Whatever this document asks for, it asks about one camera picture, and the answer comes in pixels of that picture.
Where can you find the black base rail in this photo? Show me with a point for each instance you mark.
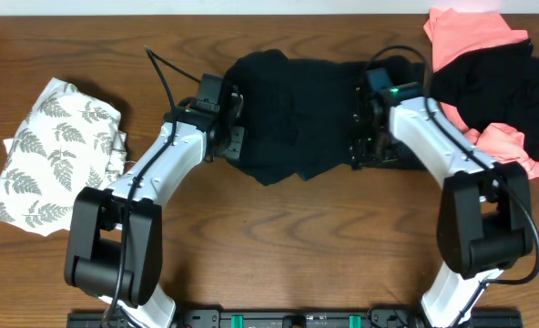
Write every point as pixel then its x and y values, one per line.
pixel 297 319

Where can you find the black garment in pile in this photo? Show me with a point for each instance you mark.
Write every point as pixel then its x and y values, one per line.
pixel 494 85

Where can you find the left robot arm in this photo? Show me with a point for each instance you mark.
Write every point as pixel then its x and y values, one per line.
pixel 115 247

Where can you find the coral pink garment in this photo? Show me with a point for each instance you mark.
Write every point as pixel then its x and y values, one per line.
pixel 453 34

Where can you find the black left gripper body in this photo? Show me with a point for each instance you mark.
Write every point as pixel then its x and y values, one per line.
pixel 230 143

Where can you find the white fern-print drawstring bag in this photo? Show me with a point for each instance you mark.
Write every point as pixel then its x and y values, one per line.
pixel 68 141

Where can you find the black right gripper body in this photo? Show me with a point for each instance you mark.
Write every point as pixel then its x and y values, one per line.
pixel 374 148

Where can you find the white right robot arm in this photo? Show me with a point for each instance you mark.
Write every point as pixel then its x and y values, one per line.
pixel 485 231

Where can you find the black garment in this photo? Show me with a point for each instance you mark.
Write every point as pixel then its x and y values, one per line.
pixel 494 85
pixel 297 114

